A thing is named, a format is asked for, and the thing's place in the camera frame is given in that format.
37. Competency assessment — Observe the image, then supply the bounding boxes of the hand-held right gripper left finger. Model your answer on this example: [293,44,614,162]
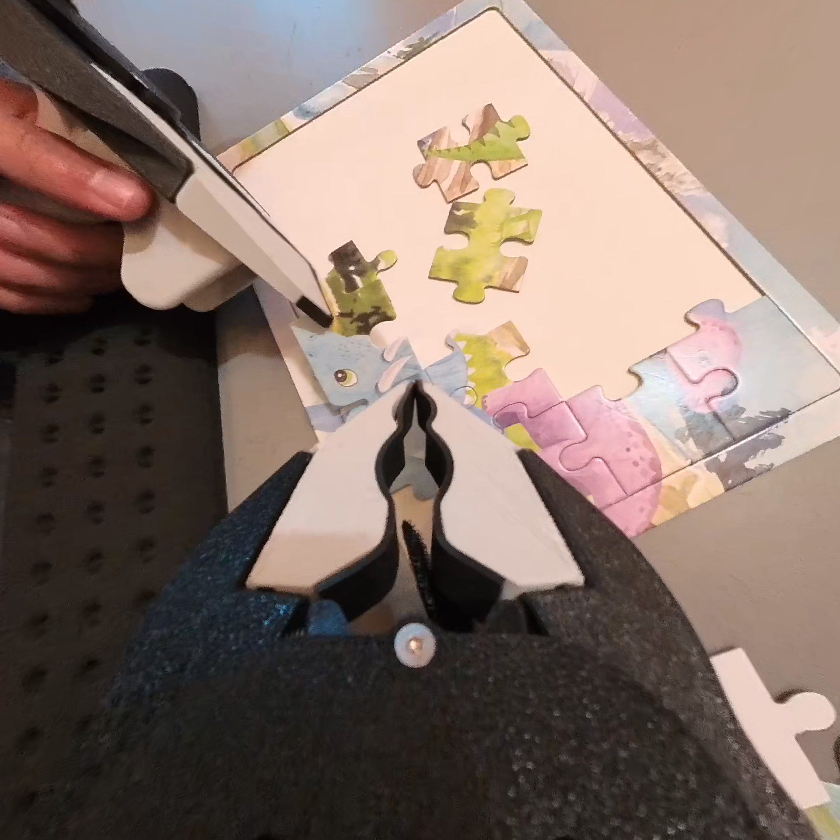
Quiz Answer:
[246,382,417,603]

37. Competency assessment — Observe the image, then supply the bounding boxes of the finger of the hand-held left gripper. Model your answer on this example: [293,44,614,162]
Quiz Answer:
[177,156,332,329]

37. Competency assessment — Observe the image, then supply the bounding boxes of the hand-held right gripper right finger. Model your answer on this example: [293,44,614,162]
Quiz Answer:
[419,381,586,601]

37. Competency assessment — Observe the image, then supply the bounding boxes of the joined printed puzzle pieces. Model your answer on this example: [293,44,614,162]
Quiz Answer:
[446,322,664,539]

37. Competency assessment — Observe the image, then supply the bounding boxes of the dark tree puzzle piece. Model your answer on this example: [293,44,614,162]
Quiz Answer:
[326,241,399,299]

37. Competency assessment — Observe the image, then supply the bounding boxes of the green dark-spotted puzzle piece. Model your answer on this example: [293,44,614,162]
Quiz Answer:
[328,289,398,339]

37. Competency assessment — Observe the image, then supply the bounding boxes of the blue dinosaur head puzzle piece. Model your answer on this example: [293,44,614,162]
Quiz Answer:
[290,325,424,434]

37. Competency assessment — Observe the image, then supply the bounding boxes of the green printed puzzle piece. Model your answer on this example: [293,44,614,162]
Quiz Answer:
[428,189,544,306]

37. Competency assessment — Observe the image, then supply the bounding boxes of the green striped puzzle piece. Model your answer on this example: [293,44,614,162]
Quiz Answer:
[413,104,530,203]

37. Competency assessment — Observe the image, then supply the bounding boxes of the pink corner puzzle piece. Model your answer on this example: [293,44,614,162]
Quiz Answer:
[629,298,791,457]

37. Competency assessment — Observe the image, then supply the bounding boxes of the landscape jigsaw puzzle board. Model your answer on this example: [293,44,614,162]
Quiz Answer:
[217,0,840,539]

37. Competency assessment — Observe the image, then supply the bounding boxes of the pile of puzzle pieces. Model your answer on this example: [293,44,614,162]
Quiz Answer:
[712,648,840,840]

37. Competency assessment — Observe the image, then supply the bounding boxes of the grey desk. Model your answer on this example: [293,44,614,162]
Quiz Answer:
[72,0,840,840]

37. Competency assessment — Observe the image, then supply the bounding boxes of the person's left hand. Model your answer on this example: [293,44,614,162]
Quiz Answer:
[0,82,155,314]

